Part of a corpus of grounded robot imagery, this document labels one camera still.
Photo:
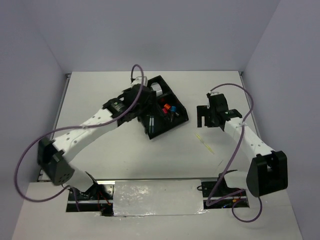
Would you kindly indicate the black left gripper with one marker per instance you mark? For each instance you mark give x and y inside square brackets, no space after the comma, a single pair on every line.
[148,106]

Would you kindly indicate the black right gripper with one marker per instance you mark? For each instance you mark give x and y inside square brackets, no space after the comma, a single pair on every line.
[203,111]

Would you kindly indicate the clear green pen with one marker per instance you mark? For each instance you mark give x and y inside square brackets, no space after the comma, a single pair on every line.
[150,125]

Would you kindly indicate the yellow pen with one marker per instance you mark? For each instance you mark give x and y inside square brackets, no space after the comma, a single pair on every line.
[204,143]

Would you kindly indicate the clear blue pen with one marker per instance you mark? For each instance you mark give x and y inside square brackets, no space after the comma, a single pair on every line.
[153,124]

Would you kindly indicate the blue capped black highlighter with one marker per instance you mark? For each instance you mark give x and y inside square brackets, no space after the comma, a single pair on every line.
[172,113]

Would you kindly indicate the clear tape roll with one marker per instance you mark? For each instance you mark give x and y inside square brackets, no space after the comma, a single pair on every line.
[157,88]

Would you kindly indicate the orange capped black marker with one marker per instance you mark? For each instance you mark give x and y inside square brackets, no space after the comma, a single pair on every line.
[169,101]

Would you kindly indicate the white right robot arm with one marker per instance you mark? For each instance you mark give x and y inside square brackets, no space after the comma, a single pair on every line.
[268,170]

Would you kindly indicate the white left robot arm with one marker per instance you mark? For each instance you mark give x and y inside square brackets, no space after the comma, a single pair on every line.
[55,155]

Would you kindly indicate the black compartment tray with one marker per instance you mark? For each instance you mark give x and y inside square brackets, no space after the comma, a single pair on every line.
[162,124]

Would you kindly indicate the aluminium table edge rail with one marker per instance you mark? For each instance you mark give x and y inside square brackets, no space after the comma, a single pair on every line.
[65,87]

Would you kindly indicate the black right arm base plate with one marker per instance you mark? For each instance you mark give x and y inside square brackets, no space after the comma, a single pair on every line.
[207,186]

